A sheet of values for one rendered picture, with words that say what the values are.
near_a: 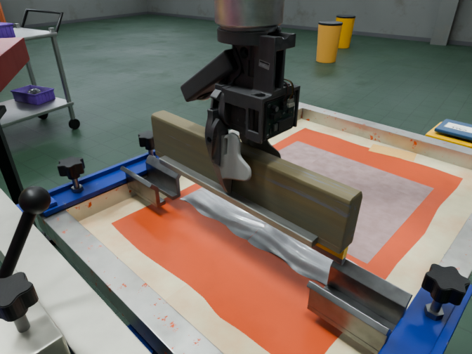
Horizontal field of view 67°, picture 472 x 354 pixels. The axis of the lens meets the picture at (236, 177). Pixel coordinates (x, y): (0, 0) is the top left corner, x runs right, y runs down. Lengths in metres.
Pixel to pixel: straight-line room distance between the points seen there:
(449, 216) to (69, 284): 0.63
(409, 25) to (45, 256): 8.79
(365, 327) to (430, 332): 0.07
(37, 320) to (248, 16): 0.35
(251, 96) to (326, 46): 5.85
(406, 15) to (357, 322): 8.71
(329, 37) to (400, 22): 3.10
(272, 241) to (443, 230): 0.30
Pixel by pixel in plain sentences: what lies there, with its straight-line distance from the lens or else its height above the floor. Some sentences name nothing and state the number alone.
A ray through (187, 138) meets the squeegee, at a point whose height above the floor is 1.13.
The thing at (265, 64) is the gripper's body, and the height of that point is 1.26.
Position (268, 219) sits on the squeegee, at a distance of 0.46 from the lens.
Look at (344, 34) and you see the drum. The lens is 7.55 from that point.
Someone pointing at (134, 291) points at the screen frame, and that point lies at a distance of 0.50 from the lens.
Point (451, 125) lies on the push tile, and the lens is 1.17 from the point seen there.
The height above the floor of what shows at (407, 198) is 0.96.
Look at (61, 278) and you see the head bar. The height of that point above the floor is 1.04.
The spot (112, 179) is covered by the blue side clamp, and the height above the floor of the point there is 1.00.
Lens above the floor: 1.35
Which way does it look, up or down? 30 degrees down
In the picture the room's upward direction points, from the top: straight up
